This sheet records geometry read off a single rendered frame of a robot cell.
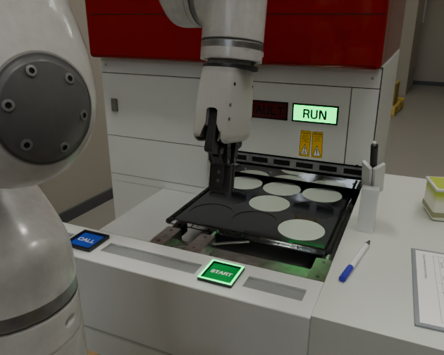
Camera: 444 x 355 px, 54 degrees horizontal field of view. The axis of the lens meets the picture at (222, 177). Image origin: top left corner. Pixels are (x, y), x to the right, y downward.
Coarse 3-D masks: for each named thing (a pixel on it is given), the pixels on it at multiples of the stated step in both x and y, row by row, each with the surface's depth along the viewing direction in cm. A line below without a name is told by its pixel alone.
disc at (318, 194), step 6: (306, 192) 115; (312, 192) 115; (318, 192) 115; (324, 192) 115; (330, 192) 115; (336, 192) 115; (312, 198) 112; (318, 198) 112; (324, 198) 112; (330, 198) 112; (336, 198) 112
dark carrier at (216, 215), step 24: (216, 192) 116; (240, 192) 116; (264, 192) 115; (192, 216) 102; (216, 216) 102; (240, 216) 102; (264, 216) 102; (288, 216) 102; (312, 216) 102; (336, 216) 102; (288, 240) 91; (312, 240) 91
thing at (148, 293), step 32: (64, 224) 84; (96, 256) 73; (128, 256) 74; (160, 256) 74; (192, 256) 73; (96, 288) 74; (128, 288) 70; (160, 288) 68; (192, 288) 65; (224, 288) 65; (256, 288) 65; (288, 288) 65; (320, 288) 65; (96, 320) 76; (128, 320) 73; (160, 320) 70; (192, 320) 67; (224, 320) 64; (256, 320) 62; (288, 320) 60; (192, 352) 69; (224, 352) 66; (256, 352) 64; (288, 352) 61
